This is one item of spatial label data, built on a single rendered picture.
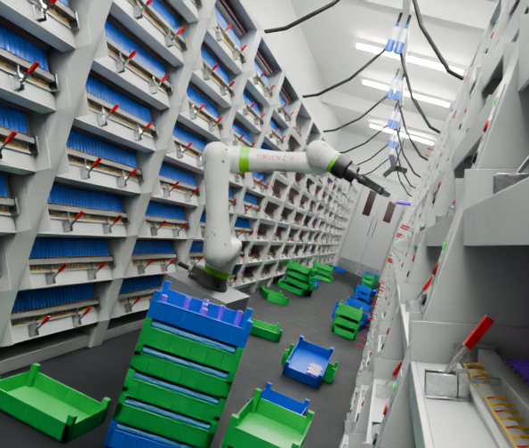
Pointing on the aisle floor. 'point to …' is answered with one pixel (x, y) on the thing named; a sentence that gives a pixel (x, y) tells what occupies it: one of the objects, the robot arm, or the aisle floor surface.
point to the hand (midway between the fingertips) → (389, 196)
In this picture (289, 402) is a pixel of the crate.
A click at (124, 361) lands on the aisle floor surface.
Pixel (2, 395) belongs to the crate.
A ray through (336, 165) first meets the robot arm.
